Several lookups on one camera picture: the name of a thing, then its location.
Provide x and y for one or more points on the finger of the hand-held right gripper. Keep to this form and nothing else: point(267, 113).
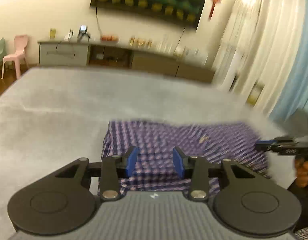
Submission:
point(265, 145)

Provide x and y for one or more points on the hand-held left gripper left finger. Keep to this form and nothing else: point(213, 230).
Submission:
point(132, 161)

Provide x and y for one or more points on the glass tea jar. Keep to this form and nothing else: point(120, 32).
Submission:
point(255, 93)

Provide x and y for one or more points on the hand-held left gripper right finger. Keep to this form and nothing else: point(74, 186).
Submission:
point(179, 162)

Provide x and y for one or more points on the gold tissue box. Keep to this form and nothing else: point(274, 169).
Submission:
point(180, 50)

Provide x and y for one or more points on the gold lidded bowl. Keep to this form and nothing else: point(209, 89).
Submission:
point(141, 42)

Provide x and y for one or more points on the pink plastic chair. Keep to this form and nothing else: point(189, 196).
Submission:
point(17, 52)

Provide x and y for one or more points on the black handheld device with screen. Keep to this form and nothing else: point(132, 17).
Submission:
point(83, 33)

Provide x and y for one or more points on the light blue curtain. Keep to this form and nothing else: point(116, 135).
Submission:
point(296, 67)

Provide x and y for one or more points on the white lace curtain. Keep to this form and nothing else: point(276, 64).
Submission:
point(256, 42)

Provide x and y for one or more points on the group of clear glasses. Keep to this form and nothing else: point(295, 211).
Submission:
point(165, 44)

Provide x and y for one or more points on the white power adapter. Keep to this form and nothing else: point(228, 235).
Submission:
point(69, 35)

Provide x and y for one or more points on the amber glass jar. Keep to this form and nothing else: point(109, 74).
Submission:
point(149, 43)
point(132, 41)

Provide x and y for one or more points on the person's right hand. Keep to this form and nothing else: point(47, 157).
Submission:
point(303, 172)

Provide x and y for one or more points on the red fruit plate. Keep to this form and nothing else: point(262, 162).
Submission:
point(109, 38)

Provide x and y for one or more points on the blue plaid shirt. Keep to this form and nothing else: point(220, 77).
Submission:
point(159, 137)

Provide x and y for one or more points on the long low cabinet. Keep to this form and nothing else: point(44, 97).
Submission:
point(149, 62)

